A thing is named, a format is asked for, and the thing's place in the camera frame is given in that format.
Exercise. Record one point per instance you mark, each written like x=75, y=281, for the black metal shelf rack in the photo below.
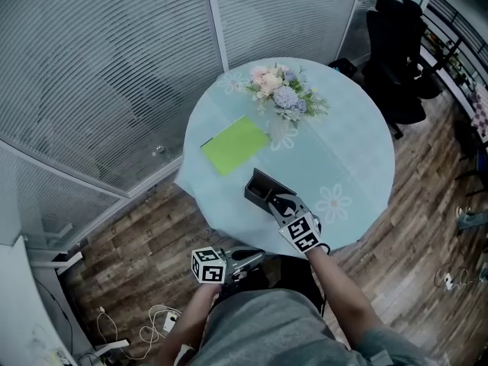
x=453, y=48

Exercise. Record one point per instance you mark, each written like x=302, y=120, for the person's left forearm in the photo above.
x=190, y=318

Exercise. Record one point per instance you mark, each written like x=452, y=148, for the light blue floral tablecloth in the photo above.
x=343, y=158

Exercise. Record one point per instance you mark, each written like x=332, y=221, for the pastel flower bouquet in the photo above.
x=280, y=92

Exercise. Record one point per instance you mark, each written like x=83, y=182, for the black chair frame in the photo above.
x=474, y=158

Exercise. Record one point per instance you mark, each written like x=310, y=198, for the white desk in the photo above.
x=26, y=311

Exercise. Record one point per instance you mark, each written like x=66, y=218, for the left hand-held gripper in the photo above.
x=207, y=267

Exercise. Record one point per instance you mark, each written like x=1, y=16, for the white power adapter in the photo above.
x=170, y=322

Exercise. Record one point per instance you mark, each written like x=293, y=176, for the green notebook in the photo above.
x=234, y=145

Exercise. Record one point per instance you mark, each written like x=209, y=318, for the person's grey shirt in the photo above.
x=267, y=330

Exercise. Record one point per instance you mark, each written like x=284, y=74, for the checkered cloth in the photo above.
x=481, y=114

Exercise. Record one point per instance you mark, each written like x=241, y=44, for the clear glass vase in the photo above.
x=279, y=130

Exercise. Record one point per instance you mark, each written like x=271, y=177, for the person's dark trousers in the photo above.
x=293, y=277

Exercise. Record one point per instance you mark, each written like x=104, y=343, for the person's right forearm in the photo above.
x=335, y=292

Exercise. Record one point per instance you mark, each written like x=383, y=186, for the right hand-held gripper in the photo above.
x=301, y=232

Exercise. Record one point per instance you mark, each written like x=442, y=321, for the black bag with teal trim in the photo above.
x=343, y=67

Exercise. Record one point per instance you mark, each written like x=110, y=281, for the black office chair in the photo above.
x=396, y=63

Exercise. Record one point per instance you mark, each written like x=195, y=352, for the white power strip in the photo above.
x=112, y=347

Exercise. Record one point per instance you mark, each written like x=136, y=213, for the black container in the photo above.
x=256, y=189

